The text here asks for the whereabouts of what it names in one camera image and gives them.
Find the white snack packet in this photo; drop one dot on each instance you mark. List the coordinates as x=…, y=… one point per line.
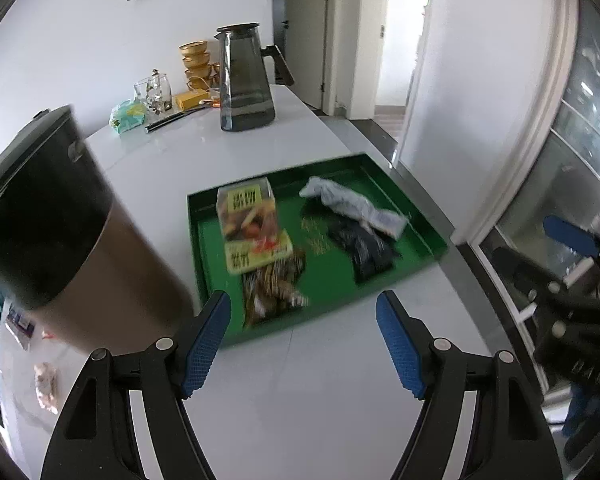
x=345, y=202

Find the black snack packet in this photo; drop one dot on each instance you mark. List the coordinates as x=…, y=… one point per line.
x=365, y=252

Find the brown wheat-print snack packet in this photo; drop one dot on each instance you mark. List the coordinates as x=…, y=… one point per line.
x=272, y=285

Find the dark blue snack packet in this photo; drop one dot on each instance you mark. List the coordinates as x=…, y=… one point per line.
x=21, y=325

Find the copper trash can black lid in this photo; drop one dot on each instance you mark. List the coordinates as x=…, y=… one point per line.
x=80, y=240

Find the stack of gold bowls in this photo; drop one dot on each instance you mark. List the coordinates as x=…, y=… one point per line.
x=197, y=60

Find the sliding glass door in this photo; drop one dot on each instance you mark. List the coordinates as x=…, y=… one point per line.
x=580, y=150

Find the small orange item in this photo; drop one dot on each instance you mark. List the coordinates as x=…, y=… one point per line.
x=209, y=104

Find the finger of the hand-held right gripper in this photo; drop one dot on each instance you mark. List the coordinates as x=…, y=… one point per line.
x=567, y=235
x=525, y=270

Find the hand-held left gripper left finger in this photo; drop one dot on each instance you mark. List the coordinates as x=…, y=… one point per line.
x=205, y=345

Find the pink candy packet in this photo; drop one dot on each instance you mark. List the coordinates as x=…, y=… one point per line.
x=46, y=385

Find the small red candy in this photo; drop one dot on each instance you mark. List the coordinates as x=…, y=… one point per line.
x=48, y=335

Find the green tissue pack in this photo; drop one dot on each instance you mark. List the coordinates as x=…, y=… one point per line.
x=127, y=116

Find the clear snack bag yellow label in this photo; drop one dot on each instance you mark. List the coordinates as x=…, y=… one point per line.
x=250, y=225

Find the green tray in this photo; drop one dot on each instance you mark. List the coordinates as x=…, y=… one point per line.
x=330, y=280

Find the grey glass pitcher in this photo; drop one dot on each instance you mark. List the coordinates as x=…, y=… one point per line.
x=245, y=90

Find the yellow box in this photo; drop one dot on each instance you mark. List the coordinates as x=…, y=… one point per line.
x=190, y=99

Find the clear glass mug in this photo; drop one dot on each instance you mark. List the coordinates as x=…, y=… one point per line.
x=152, y=92

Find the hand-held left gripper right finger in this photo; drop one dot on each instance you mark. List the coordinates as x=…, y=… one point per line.
x=402, y=350

